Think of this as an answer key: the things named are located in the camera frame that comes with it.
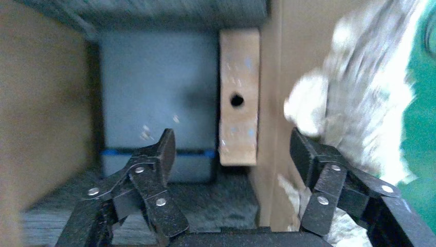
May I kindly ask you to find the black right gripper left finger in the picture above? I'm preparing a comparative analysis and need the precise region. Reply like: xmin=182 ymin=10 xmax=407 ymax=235
xmin=56 ymin=128 xmax=190 ymax=247

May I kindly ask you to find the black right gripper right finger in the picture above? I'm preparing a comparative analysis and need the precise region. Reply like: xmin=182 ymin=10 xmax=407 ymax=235
xmin=289 ymin=128 xmax=436 ymax=247

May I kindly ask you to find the small brown cardboard box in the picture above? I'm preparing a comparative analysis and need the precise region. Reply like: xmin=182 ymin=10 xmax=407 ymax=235
xmin=217 ymin=28 xmax=261 ymax=167

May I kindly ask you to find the large open cardboard carton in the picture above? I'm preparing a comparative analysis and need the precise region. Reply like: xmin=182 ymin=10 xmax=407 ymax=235
xmin=0 ymin=0 xmax=370 ymax=247

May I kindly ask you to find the dark gray flat panel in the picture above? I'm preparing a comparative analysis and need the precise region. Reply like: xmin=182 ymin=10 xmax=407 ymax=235
xmin=98 ymin=30 xmax=220 ymax=184

